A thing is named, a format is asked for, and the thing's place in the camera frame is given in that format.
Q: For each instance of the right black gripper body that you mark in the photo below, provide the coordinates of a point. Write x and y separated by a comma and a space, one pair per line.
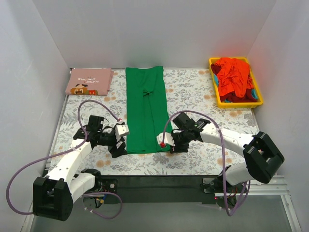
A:
176, 141

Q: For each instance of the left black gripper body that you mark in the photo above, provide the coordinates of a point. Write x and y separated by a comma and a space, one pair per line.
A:
116, 144

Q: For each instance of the green t-shirt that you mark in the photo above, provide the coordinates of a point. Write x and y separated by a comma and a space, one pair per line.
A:
147, 111

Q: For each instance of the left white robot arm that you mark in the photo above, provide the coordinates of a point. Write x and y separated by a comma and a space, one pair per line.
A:
55, 193

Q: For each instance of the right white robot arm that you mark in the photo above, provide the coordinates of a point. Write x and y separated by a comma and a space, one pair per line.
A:
262, 158

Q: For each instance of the floral table mat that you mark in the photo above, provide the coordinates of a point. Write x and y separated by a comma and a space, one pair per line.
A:
190, 90

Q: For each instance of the yellow plastic bin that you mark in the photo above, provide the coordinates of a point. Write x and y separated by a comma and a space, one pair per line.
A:
236, 105

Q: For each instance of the folded pink t-shirt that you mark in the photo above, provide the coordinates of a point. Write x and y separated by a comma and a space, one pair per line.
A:
89, 81

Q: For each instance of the dark red cloth in bin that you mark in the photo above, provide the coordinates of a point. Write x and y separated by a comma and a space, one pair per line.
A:
216, 69

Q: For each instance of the red t-shirt in bin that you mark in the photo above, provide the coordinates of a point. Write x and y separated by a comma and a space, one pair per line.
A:
234, 76

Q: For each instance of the blue cloth in bin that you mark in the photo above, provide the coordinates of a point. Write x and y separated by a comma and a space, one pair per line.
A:
251, 96

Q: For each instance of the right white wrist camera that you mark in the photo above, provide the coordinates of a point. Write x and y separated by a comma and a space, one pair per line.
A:
165, 139

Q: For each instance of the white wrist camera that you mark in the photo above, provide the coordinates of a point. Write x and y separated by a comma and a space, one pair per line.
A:
165, 139
121, 131

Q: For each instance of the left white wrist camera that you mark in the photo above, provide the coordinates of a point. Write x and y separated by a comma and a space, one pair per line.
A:
121, 131

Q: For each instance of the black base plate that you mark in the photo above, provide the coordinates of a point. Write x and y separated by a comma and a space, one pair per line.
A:
161, 188

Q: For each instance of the aluminium frame rail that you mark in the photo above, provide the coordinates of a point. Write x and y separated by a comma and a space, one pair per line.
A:
179, 204

